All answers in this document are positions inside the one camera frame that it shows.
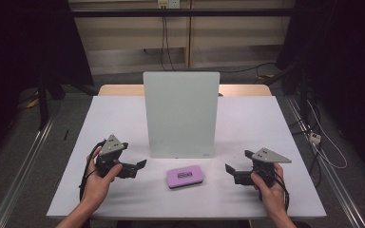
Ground black hanging cables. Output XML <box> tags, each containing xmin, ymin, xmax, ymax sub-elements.
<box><xmin>160</xmin><ymin>15</ymin><xmax>177</xmax><ymax>72</ymax></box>

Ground white cable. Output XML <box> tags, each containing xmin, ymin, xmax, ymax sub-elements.
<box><xmin>306</xmin><ymin>100</ymin><xmax>349</xmax><ymax>170</ymax></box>

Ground yellow vertical post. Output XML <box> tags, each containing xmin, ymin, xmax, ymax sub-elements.
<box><xmin>184</xmin><ymin>0</ymin><xmax>194</xmax><ymax>69</ymax></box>

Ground wooden table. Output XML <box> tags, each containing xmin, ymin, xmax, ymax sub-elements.
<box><xmin>97</xmin><ymin>84</ymin><xmax>273</xmax><ymax>97</ymax></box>

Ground white glass whiteboard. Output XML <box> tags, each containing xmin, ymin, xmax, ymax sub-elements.
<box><xmin>143</xmin><ymin>71</ymin><xmax>221</xmax><ymax>160</ymax></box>

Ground white power adapter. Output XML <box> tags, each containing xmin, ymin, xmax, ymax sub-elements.
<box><xmin>308</xmin><ymin>132</ymin><xmax>322</xmax><ymax>145</ymax></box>

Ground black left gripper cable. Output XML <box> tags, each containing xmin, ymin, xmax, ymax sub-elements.
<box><xmin>78</xmin><ymin>140</ymin><xmax>106</xmax><ymax>202</ymax></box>

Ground white wall socket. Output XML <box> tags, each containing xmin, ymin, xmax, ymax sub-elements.
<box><xmin>157</xmin><ymin>0</ymin><xmax>181</xmax><ymax>10</ymax></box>

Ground aluminium floor rail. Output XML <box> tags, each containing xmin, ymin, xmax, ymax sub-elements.
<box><xmin>285</xmin><ymin>96</ymin><xmax>365</xmax><ymax>228</ymax></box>
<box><xmin>0</xmin><ymin>108</ymin><xmax>61</xmax><ymax>228</ymax></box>

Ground person's right hand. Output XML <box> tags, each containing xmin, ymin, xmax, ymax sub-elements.
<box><xmin>250</xmin><ymin>162</ymin><xmax>288</xmax><ymax>218</ymax></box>

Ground white table cover sheet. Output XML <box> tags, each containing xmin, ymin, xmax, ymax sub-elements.
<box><xmin>46</xmin><ymin>95</ymin><xmax>327</xmax><ymax>220</ymax></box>

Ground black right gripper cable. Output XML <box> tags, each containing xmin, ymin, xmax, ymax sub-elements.
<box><xmin>256</xmin><ymin>164</ymin><xmax>290</xmax><ymax>213</ymax></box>

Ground person's left hand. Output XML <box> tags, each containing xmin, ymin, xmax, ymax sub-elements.
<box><xmin>85</xmin><ymin>145</ymin><xmax>124</xmax><ymax>207</ymax></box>

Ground purple whiteboard eraser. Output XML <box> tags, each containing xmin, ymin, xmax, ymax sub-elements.
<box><xmin>165</xmin><ymin>164</ymin><xmax>205</xmax><ymax>190</ymax></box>

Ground black metal stand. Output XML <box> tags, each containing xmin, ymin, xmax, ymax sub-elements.
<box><xmin>37</xmin><ymin>70</ymin><xmax>66</xmax><ymax>131</ymax></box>

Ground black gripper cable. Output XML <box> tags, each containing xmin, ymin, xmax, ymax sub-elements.
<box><xmin>256</xmin><ymin>164</ymin><xmax>290</xmax><ymax>213</ymax></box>
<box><xmin>78</xmin><ymin>140</ymin><xmax>106</xmax><ymax>202</ymax></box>

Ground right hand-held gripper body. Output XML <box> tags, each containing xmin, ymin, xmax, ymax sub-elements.
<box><xmin>232</xmin><ymin>147</ymin><xmax>293</xmax><ymax>188</ymax></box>

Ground black horizontal metal bar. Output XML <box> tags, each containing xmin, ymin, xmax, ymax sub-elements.
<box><xmin>70</xmin><ymin>8</ymin><xmax>298</xmax><ymax>17</ymax></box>

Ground black floor cable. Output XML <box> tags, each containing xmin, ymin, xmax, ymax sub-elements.
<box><xmin>174</xmin><ymin>62</ymin><xmax>278</xmax><ymax>74</ymax></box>

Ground black curtain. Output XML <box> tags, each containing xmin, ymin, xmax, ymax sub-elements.
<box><xmin>275</xmin><ymin>0</ymin><xmax>365</xmax><ymax>181</ymax></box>
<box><xmin>0</xmin><ymin>0</ymin><xmax>94</xmax><ymax>177</ymax></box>

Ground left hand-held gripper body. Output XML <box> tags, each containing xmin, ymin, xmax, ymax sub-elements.
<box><xmin>94</xmin><ymin>134</ymin><xmax>138</xmax><ymax>181</ymax></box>

